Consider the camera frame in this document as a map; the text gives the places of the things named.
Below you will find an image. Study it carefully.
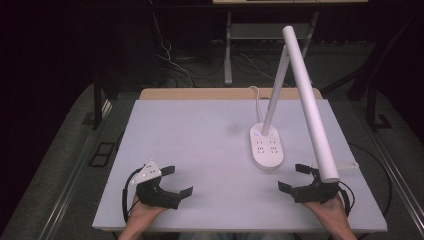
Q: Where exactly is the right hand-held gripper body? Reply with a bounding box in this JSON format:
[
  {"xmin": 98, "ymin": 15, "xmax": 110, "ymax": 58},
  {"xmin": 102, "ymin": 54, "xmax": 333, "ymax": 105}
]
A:
[{"xmin": 291, "ymin": 161, "xmax": 360, "ymax": 205}]

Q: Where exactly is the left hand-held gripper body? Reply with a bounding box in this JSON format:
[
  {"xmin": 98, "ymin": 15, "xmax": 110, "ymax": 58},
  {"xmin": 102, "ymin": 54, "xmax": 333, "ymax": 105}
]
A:
[{"xmin": 130, "ymin": 159, "xmax": 181, "ymax": 211}]

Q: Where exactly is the white desk lamp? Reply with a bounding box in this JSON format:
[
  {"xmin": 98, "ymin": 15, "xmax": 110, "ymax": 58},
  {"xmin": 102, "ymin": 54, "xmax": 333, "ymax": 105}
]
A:
[{"xmin": 249, "ymin": 25, "xmax": 341, "ymax": 184}]

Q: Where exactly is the person's left hand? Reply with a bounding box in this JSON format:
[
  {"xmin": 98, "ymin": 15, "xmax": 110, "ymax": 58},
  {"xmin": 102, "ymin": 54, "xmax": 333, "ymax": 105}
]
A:
[{"xmin": 127, "ymin": 195, "xmax": 168, "ymax": 224}]

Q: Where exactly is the person's right hand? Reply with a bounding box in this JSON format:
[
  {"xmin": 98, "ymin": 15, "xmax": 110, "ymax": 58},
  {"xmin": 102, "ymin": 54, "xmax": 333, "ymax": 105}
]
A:
[{"xmin": 301, "ymin": 197, "xmax": 348, "ymax": 225}]

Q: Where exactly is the black stand with foot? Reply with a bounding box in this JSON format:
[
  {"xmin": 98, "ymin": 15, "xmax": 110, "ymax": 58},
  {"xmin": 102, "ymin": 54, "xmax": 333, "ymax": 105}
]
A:
[{"xmin": 365, "ymin": 79, "xmax": 394, "ymax": 132}]

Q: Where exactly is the black stand leg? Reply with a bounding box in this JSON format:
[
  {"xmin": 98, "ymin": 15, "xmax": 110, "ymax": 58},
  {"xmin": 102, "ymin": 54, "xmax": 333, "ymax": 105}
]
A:
[{"xmin": 91, "ymin": 64, "xmax": 116, "ymax": 130}]

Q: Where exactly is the grey metal stand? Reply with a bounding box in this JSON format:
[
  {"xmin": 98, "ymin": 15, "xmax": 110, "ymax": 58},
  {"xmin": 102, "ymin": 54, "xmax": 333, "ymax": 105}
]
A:
[{"xmin": 223, "ymin": 10, "xmax": 320, "ymax": 86}]

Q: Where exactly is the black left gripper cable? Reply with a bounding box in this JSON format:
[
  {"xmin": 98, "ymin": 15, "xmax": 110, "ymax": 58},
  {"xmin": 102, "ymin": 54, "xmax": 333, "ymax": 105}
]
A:
[{"xmin": 121, "ymin": 167, "xmax": 145, "ymax": 224}]

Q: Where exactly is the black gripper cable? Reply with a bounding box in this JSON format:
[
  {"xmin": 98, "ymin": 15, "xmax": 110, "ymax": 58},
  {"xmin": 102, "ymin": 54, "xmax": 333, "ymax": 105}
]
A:
[
  {"xmin": 337, "ymin": 180, "xmax": 356, "ymax": 218},
  {"xmin": 121, "ymin": 167, "xmax": 145, "ymax": 224}
]

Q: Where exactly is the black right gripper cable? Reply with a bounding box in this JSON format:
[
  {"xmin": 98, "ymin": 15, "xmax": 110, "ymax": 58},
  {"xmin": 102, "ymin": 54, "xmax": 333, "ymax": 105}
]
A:
[{"xmin": 337, "ymin": 180, "xmax": 356, "ymax": 218}]

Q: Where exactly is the long black floor cable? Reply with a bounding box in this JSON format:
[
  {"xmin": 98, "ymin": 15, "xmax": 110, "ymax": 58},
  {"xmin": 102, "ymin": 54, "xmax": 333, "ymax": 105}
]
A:
[{"xmin": 347, "ymin": 142, "xmax": 393, "ymax": 219}]

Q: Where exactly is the white lamp cable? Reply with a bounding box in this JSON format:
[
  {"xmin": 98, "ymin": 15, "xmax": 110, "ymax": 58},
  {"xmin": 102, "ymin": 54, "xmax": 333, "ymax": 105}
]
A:
[{"xmin": 249, "ymin": 85, "xmax": 265, "ymax": 125}]

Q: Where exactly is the tangle of dark floor cables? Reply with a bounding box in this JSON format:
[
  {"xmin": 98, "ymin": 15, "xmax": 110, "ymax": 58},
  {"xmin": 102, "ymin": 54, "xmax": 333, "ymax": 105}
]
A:
[{"xmin": 163, "ymin": 49, "xmax": 268, "ymax": 88}]

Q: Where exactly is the thin white cable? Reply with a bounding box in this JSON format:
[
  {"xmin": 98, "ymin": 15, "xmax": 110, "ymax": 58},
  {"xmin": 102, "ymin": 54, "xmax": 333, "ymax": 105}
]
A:
[{"xmin": 147, "ymin": 0, "xmax": 196, "ymax": 88}]

